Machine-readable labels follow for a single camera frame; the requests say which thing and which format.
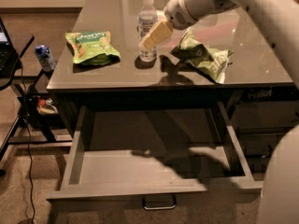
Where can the open grey top drawer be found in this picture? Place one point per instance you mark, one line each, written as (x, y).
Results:
(126, 155)

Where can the small items on shelf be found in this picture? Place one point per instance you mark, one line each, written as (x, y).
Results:
(46, 107)

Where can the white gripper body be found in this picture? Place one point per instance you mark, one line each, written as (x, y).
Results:
(175, 12)

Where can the crumpled green chip bag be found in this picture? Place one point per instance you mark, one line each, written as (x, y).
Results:
(211, 62)

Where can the clear plastic water bottle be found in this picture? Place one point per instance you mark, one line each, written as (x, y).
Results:
(146, 18)

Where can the lower right drawer unit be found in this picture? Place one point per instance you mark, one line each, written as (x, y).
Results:
(261, 117)

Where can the green snack bag flat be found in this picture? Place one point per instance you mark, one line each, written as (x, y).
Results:
(92, 48)

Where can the black side stand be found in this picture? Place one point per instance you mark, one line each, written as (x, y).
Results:
(27, 94)

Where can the dark grey desk cabinet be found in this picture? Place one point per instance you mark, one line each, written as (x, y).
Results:
(166, 83)

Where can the blue soda can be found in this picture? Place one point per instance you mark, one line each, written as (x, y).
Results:
(45, 58)

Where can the black laptop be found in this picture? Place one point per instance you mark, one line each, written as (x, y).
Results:
(5, 52)

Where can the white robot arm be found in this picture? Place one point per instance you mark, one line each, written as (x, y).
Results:
(278, 23)

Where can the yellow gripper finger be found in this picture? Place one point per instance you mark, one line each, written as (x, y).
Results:
(157, 34)

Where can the metal drawer handle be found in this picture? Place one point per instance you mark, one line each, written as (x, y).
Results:
(159, 202)

